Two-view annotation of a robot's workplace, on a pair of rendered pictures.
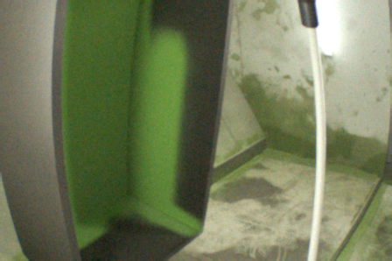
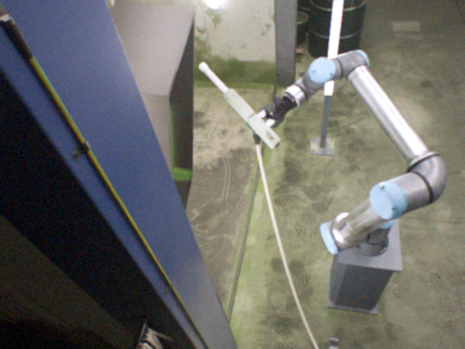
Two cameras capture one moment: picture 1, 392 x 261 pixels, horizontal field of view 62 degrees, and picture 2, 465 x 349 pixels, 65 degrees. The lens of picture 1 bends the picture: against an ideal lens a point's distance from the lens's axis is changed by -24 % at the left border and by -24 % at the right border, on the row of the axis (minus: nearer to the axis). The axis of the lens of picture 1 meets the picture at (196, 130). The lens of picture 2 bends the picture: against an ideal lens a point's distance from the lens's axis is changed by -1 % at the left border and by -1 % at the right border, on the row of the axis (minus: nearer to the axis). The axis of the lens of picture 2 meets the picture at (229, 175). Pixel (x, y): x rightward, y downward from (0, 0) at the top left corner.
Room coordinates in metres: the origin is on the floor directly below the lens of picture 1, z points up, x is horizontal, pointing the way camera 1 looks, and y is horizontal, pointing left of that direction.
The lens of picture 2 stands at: (-0.48, 0.39, 2.39)
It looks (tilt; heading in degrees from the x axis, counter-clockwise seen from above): 50 degrees down; 338
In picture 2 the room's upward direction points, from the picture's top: 10 degrees counter-clockwise
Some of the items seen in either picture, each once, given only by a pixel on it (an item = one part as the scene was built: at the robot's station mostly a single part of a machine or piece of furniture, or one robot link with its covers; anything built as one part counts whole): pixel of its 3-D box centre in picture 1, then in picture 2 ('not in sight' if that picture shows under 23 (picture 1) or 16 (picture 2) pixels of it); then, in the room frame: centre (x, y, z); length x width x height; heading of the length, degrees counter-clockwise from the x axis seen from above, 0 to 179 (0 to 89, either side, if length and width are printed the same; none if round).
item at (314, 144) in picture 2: not in sight; (322, 146); (1.19, -1.19, 0.01); 0.20 x 0.20 x 0.01; 48
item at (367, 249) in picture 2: not in sight; (370, 235); (0.08, -0.54, 0.69); 0.19 x 0.19 x 0.10
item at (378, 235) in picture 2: not in sight; (374, 221); (0.08, -0.53, 0.83); 0.17 x 0.15 x 0.18; 79
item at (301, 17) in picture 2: not in sight; (295, 29); (2.73, -2.03, 0.14); 0.31 x 0.29 x 0.28; 138
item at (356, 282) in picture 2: not in sight; (359, 267); (0.08, -0.54, 0.32); 0.31 x 0.31 x 0.64; 48
